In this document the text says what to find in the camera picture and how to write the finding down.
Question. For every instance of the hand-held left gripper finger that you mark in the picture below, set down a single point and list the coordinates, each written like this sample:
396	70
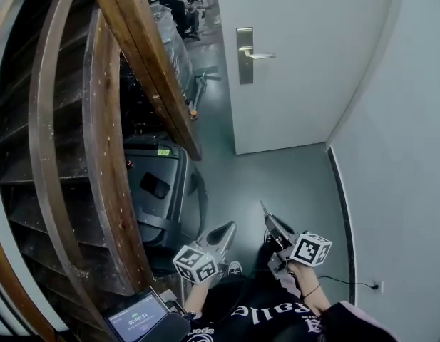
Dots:
221	229
230	239

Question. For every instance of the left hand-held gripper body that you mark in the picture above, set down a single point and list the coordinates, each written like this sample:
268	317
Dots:
196	264

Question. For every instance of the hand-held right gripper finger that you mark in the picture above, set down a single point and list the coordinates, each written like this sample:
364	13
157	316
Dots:
272	231
284	233

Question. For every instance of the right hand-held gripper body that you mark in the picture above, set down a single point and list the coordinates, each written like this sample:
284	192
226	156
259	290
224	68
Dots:
310	249

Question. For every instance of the white door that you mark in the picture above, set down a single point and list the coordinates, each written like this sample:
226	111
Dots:
305	84

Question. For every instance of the person's right forearm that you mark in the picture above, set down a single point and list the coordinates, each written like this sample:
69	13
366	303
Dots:
310	290

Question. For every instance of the person's left forearm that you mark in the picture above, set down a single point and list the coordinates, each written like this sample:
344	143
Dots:
197	298

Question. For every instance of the silver door lock plate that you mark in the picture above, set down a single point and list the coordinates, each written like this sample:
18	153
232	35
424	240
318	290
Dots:
245	70

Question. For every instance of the person's right sneaker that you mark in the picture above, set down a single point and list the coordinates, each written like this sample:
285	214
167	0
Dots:
266	236

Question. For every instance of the person's sneaker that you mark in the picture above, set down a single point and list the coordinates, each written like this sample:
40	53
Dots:
266	236
235	269

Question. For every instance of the person's left sneaker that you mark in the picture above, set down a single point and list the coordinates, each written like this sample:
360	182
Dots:
235	269

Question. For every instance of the black skirting board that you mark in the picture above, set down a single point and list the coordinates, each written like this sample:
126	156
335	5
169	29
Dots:
344	208

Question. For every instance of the person's black trousers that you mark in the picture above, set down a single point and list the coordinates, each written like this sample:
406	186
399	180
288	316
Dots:
255	287

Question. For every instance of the large black hard case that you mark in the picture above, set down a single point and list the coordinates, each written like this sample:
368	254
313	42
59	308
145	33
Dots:
159	212

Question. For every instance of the black chest pouch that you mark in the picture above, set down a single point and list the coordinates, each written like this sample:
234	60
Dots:
166	330

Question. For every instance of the black phone on case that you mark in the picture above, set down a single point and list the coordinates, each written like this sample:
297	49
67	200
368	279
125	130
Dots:
154	185

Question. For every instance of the tablet with timer screen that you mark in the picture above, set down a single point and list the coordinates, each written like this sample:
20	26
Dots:
137	321

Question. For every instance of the person's black printed shirt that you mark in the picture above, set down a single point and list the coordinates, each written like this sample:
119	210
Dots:
262	330

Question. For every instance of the green label sticker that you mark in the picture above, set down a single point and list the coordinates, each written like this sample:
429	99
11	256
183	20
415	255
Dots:
163	152

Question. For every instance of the small orange cap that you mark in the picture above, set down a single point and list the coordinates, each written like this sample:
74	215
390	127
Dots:
193	113

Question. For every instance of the dark wooden staircase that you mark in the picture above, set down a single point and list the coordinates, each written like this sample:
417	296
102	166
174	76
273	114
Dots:
62	198

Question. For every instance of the plastic wrapped pallet load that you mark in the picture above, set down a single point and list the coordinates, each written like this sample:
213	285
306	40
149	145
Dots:
175	48

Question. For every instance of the black office chair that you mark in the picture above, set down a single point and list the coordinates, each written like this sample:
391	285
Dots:
173	9

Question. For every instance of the black tablet mount bracket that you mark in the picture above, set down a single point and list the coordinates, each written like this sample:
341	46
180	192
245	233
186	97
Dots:
171	303

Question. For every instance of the white wall socket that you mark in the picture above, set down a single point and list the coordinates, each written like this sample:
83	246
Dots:
377	286

